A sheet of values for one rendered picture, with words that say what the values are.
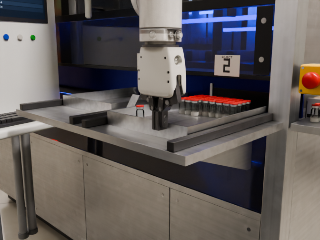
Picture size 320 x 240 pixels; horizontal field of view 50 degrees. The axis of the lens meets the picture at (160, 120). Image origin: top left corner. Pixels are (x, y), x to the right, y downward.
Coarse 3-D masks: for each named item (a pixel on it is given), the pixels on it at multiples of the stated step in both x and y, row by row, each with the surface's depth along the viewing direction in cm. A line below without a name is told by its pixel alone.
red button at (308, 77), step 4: (308, 72) 82; (312, 72) 81; (304, 76) 82; (308, 76) 81; (312, 76) 80; (316, 76) 80; (304, 80) 82; (308, 80) 81; (312, 80) 81; (316, 80) 80; (304, 84) 82; (308, 84) 81; (312, 84) 81; (316, 84) 80; (308, 88) 82; (312, 88) 81
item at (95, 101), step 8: (128, 88) 136; (136, 88) 139; (64, 96) 115; (72, 96) 118; (80, 96) 120; (88, 96) 123; (96, 96) 125; (104, 96) 128; (112, 96) 131; (120, 96) 134; (128, 96) 136; (184, 96) 121; (64, 104) 116; (72, 104) 112; (80, 104) 109; (88, 104) 106; (96, 104) 103; (104, 104) 100; (112, 104) 98; (120, 104) 101; (136, 104) 105
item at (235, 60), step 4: (216, 56) 102; (220, 56) 101; (224, 56) 100; (228, 56) 99; (232, 56) 98; (236, 56) 97; (216, 60) 102; (220, 60) 101; (224, 60) 100; (232, 60) 98; (236, 60) 98; (216, 64) 102; (220, 64) 101; (232, 64) 99; (236, 64) 98; (216, 68) 103; (220, 68) 102; (228, 68) 100; (232, 68) 99; (236, 68) 98; (216, 72) 103; (220, 72) 102; (224, 72) 101; (232, 72) 99; (236, 72) 98; (232, 76) 99; (236, 76) 98
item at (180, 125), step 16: (112, 112) 86; (128, 112) 92; (144, 112) 96; (176, 112) 103; (240, 112) 85; (256, 112) 90; (128, 128) 83; (144, 128) 79; (176, 128) 72; (192, 128) 71; (208, 128) 75
